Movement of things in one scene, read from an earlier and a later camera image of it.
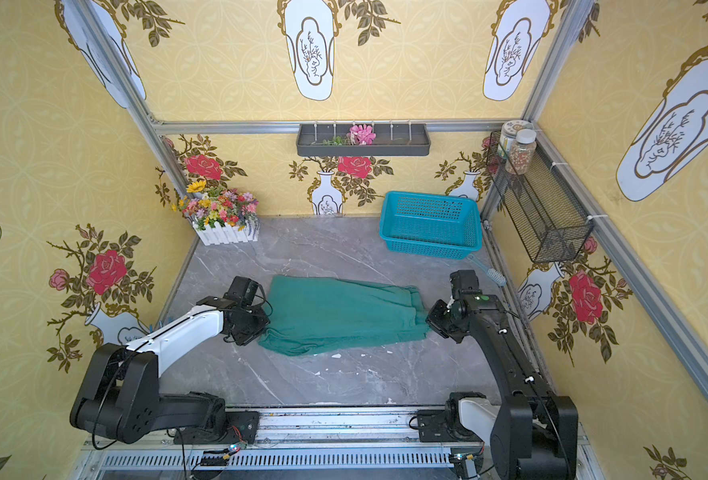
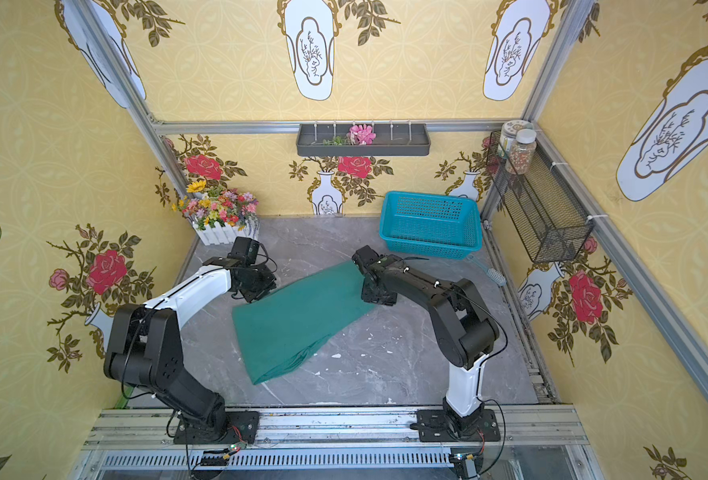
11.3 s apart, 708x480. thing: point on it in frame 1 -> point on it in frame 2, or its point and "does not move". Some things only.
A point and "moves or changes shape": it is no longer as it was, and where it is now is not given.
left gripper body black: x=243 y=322 -> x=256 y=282
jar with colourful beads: x=522 y=152 does not move
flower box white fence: x=220 y=215 does not move
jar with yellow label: x=508 y=135 does not move
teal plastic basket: x=430 y=225 does not move
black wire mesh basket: x=541 y=204 does not move
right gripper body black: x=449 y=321 -> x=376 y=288
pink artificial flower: x=360 y=135 does not move
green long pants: x=311 y=312 moves or changes shape
